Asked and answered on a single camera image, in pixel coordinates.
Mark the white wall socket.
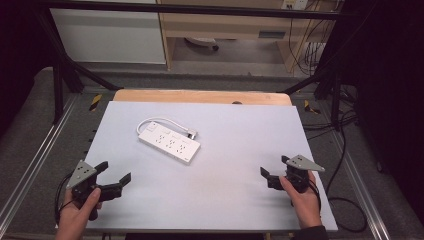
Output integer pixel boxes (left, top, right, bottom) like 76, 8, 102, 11
280, 0, 310, 11

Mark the black metal frame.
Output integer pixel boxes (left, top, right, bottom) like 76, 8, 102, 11
32, 0, 355, 132

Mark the person's dark right sleeve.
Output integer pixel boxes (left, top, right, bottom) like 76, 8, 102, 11
292, 225, 330, 240

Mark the person's left hand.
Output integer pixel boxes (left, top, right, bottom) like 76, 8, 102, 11
54, 187, 103, 240

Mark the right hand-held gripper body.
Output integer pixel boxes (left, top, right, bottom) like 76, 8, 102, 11
284, 154, 326, 195

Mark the bundle of black hanging cables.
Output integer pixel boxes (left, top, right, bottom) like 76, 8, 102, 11
287, 9, 332, 77

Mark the aluminium floor rail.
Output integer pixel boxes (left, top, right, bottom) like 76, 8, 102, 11
0, 94, 80, 229
327, 129, 392, 240

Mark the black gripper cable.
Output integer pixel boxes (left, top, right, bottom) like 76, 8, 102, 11
307, 179, 323, 212
53, 171, 75, 225

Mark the white cabinet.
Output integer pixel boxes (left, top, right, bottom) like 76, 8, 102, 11
49, 7, 167, 65

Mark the black floor cable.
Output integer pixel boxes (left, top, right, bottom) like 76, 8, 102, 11
301, 84, 369, 234

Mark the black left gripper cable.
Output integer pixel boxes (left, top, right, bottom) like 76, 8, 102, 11
53, 171, 75, 225

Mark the light wooden desk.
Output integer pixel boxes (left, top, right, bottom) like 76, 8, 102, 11
155, 0, 338, 73

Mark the white power strip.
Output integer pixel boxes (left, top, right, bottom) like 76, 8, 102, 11
137, 121, 202, 166

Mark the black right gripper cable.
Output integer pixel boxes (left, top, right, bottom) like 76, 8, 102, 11
307, 179, 323, 212

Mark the black curtain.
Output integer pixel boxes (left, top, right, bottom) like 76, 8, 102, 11
0, 0, 56, 138
339, 0, 424, 218

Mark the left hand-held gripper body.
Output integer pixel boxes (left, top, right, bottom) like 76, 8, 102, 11
66, 159, 103, 222

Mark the wooden table board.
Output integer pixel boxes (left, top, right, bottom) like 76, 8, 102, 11
112, 88, 293, 107

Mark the grey chair base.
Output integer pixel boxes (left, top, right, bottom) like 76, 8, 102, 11
184, 36, 221, 52

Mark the yellow black tape strip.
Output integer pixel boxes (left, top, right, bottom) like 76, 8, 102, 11
88, 93, 103, 112
303, 99, 322, 115

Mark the person's right hand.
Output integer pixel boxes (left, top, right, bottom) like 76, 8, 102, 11
278, 170, 324, 230

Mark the white power strip cable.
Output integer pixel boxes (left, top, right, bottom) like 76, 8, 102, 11
135, 116, 192, 137

